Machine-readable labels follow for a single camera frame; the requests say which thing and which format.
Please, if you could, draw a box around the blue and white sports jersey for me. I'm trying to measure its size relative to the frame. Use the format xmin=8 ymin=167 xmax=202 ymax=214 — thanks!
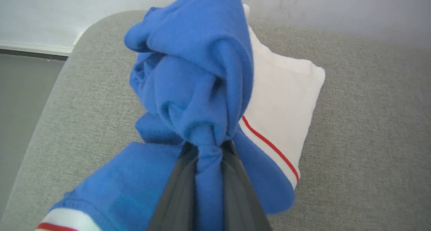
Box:
xmin=35 ymin=0 xmax=326 ymax=231

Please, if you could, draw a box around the white wall baseboard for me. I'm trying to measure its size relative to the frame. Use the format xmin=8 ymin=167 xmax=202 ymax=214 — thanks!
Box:
xmin=0 ymin=41 xmax=75 ymax=56

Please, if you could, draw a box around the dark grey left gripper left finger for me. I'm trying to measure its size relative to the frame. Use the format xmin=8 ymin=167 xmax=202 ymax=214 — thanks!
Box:
xmin=146 ymin=143 xmax=199 ymax=231

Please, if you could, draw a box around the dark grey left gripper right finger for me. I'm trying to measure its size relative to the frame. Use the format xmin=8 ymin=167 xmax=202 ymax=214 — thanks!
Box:
xmin=221 ymin=140 xmax=272 ymax=231

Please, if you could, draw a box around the grey fabric sofa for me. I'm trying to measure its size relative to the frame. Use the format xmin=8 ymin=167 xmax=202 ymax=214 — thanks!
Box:
xmin=0 ymin=10 xmax=431 ymax=231

